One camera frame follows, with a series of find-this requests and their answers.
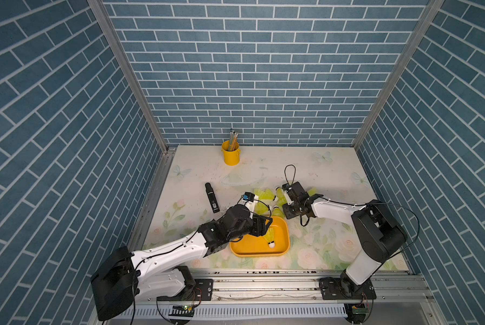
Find yellow shuttlecock bottom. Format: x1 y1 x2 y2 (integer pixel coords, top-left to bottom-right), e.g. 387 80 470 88
264 227 276 249

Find yellow shuttlecock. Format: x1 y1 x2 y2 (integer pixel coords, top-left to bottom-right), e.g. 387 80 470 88
272 207 285 218
307 188 317 196
264 227 276 249
276 188 287 208
254 201 271 216
254 188 278 202

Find yellow plastic storage box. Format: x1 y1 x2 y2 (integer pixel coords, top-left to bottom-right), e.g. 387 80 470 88
230 217 291 257

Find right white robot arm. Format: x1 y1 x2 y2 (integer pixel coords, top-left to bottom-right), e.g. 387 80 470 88
282 181 409 300

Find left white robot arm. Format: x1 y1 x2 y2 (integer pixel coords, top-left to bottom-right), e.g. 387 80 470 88
91 204 272 321

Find yellow shuttlecock left lower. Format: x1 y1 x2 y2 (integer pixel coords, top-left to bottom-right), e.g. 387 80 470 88
254 201 271 216

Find yellow shuttlecock upper middle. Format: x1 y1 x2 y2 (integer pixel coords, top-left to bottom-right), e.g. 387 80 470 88
276 188 287 208

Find yellow shuttlecock upper right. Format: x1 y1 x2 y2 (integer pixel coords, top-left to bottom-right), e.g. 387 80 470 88
307 188 317 196

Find yellow shuttlecock centre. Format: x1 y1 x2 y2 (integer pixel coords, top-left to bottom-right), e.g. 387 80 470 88
272 207 285 218

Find yellow shuttlecock upper left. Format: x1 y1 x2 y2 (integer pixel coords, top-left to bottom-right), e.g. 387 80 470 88
254 188 278 202

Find black cylindrical marker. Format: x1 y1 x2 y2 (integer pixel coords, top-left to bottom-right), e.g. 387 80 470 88
205 182 220 213

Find yellow pen cup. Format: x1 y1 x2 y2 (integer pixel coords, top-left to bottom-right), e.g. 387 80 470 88
221 140 240 166

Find pencils in cup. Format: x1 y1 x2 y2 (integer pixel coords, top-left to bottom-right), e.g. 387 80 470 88
227 129 238 152

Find white vent grille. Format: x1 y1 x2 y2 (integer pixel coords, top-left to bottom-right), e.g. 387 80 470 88
123 303 348 321

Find left circuit board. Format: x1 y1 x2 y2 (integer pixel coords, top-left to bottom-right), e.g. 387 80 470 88
169 305 195 318

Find circuit board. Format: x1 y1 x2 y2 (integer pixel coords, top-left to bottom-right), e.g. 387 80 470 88
349 305 368 317
169 305 195 318

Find right circuit board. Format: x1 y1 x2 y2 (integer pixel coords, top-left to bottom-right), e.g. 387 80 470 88
349 305 368 317

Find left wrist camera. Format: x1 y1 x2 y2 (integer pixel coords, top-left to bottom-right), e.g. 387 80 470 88
242 192 259 212

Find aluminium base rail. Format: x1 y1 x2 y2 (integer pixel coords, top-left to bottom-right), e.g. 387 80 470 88
103 267 434 306

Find right metal corner post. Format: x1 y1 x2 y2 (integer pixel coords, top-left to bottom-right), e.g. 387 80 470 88
352 0 444 151

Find metal corner post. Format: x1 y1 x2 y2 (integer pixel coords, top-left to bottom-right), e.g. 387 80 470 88
88 0 169 154
352 0 444 151

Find left metal corner post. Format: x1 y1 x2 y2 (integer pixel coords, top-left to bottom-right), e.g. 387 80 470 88
88 0 169 154

